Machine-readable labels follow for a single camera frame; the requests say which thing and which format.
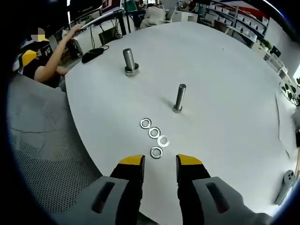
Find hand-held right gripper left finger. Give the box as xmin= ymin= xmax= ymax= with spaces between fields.
xmin=50 ymin=154 xmax=146 ymax=225

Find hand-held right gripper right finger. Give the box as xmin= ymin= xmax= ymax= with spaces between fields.
xmin=175 ymin=154 xmax=274 ymax=225

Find thick threaded steel stud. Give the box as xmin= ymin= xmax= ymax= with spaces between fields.
xmin=123 ymin=48 xmax=141 ymax=77

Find thin threaded steel stud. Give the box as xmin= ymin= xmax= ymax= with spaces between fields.
xmin=172 ymin=83 xmax=188 ymax=114

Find grey metal part at edge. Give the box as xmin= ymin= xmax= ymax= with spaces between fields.
xmin=274 ymin=170 xmax=297 ymax=205

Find black computer mouse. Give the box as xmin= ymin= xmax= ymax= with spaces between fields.
xmin=81 ymin=48 xmax=105 ymax=63

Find grey mesh office chair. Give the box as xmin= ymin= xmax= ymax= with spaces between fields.
xmin=7 ymin=75 xmax=105 ymax=222

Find white table mat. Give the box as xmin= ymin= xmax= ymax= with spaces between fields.
xmin=274 ymin=93 xmax=300 ymax=160

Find large potted green plant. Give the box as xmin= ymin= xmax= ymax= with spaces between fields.
xmin=280 ymin=78 xmax=300 ymax=122

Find small potted green plant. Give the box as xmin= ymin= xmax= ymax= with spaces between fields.
xmin=259 ymin=38 xmax=273 ymax=50

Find shelving with white bins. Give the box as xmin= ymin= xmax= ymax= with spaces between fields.
xmin=199 ymin=1 xmax=270 ymax=42

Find white desk black frame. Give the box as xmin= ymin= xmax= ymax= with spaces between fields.
xmin=70 ymin=8 xmax=132 ymax=45

